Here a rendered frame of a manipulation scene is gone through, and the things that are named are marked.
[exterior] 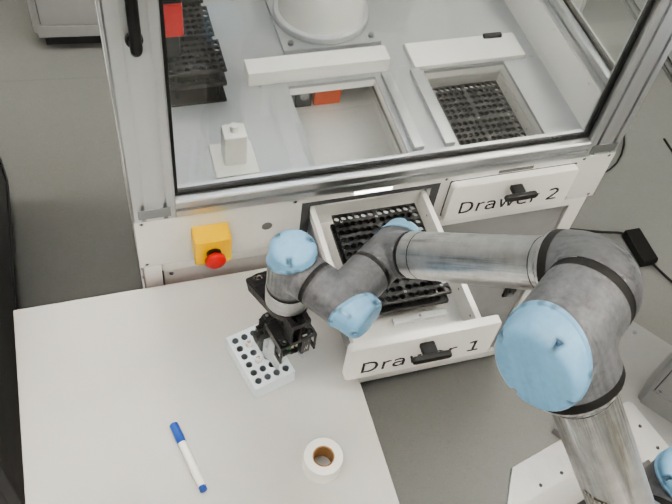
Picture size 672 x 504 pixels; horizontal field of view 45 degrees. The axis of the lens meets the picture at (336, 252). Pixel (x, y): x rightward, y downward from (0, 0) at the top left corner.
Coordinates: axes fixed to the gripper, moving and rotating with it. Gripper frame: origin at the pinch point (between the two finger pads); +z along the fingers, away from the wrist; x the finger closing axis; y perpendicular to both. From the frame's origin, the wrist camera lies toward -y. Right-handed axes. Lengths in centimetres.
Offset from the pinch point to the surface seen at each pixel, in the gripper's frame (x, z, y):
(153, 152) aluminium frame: -10.4, -31.6, -27.6
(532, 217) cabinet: 72, 8, -8
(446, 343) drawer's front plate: 26.0, -7.5, 16.6
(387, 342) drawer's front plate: 14.5, -11.6, 13.2
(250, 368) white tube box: -5.8, 1.4, 0.8
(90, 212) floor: -6, 81, -112
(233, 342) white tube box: -5.8, 2.9, -6.4
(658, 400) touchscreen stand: 113, 72, 31
